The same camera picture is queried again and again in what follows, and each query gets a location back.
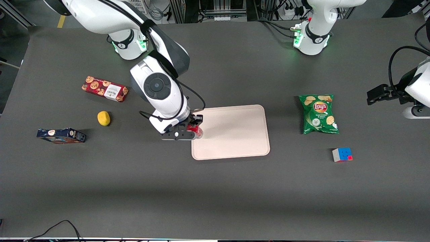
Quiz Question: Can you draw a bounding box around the metal equipment rack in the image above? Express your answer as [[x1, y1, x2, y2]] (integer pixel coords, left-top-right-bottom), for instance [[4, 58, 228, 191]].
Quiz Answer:
[[168, 0, 266, 23]]

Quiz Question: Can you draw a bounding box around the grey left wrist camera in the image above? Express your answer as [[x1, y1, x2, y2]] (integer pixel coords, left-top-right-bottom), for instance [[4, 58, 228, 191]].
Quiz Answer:
[[402, 106, 430, 119]]

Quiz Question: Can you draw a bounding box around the red cookie box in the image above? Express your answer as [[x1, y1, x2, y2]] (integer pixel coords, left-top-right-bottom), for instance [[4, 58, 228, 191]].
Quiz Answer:
[[81, 76, 129, 103]]

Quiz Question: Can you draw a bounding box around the dark blue snack box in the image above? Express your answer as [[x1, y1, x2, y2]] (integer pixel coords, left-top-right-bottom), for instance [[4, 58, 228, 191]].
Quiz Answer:
[[36, 127, 87, 144]]

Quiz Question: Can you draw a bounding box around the yellow lemon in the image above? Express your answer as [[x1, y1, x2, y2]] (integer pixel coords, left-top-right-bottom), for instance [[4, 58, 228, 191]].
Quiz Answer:
[[97, 111, 111, 127]]

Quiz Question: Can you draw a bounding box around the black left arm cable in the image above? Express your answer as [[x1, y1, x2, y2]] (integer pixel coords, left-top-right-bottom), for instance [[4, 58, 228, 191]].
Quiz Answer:
[[388, 45, 430, 97]]

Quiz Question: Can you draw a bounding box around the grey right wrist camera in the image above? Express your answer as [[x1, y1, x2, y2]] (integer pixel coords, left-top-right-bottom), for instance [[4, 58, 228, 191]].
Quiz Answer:
[[161, 130, 198, 141]]

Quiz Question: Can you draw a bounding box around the black table edge cable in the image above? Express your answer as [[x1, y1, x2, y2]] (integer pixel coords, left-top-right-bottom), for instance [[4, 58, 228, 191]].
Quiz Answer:
[[24, 220, 83, 242]]

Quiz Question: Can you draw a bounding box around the grey coiled cable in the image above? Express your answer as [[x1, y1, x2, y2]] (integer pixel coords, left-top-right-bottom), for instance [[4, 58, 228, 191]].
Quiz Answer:
[[148, 0, 166, 21]]

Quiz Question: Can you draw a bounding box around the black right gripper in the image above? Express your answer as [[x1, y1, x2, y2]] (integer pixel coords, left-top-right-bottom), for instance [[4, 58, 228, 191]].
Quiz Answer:
[[169, 115, 204, 132]]

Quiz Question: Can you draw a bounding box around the blue rubik's cube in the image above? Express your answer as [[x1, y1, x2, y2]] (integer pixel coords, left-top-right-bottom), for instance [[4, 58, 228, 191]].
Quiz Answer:
[[332, 147, 353, 163]]

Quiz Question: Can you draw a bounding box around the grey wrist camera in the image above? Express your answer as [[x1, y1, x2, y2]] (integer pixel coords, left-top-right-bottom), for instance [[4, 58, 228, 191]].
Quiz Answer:
[[161, 130, 198, 141], [402, 106, 430, 119]]

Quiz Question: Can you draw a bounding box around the green Lay's chips bag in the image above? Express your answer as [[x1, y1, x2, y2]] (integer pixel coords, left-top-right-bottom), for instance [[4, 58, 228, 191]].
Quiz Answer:
[[298, 94, 340, 135]]

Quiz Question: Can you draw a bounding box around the beige plastic tray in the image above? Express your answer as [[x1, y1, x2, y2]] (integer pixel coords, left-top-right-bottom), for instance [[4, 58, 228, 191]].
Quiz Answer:
[[191, 105, 270, 161]]

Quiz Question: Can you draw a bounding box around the black base cable bundle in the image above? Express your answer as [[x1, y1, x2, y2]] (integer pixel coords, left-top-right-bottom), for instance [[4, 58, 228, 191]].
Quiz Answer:
[[257, 16, 303, 38]]

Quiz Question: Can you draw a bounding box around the white power strip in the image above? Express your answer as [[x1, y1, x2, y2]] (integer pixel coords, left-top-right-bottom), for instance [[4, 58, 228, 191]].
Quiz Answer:
[[283, 3, 303, 18]]

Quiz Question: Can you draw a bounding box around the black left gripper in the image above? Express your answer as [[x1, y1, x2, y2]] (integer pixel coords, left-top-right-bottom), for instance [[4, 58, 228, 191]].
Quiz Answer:
[[367, 84, 410, 106]]

